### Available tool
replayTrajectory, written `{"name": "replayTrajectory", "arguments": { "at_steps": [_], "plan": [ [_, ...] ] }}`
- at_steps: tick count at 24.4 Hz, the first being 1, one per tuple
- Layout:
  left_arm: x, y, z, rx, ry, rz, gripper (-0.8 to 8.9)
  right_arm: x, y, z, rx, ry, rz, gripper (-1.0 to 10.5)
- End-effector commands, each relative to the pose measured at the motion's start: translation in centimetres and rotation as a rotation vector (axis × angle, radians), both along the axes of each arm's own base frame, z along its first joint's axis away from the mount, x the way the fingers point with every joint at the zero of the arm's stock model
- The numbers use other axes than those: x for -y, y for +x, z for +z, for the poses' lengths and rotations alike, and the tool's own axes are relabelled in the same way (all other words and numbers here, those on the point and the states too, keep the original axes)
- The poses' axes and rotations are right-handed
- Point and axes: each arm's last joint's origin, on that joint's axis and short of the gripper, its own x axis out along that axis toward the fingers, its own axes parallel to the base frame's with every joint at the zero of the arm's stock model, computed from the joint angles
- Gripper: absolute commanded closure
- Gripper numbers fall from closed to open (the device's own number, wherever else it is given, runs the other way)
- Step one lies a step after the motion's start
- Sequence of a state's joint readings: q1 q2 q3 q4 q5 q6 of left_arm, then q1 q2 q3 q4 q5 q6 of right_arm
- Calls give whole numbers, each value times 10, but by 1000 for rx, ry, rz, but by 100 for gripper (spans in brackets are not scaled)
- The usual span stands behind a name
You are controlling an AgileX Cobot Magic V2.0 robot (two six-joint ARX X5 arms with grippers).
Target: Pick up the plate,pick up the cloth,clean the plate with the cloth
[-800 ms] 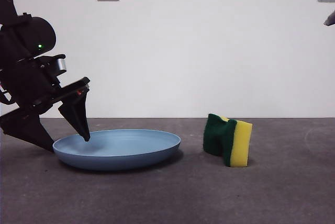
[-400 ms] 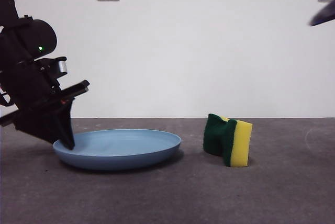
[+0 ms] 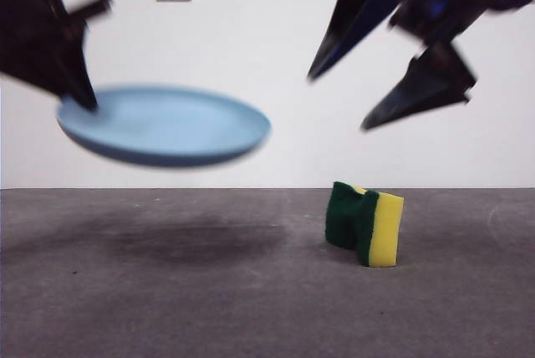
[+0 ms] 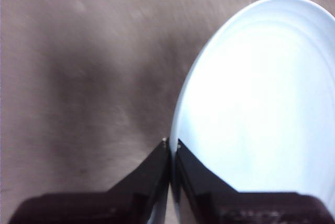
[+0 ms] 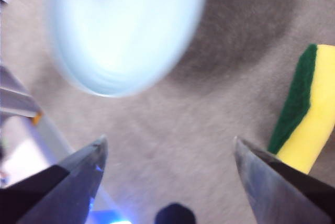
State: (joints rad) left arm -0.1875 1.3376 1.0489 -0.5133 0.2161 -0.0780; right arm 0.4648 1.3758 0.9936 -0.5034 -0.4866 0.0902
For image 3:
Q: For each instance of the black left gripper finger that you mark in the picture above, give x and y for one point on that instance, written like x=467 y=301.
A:
x=29 y=63
x=73 y=65

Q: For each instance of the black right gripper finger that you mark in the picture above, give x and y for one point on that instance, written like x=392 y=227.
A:
x=355 y=11
x=426 y=90

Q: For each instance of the light blue round plate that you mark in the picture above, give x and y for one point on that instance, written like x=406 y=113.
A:
x=167 y=128

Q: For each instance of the yellow sponge with green scourer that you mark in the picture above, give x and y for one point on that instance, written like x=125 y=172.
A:
x=351 y=220

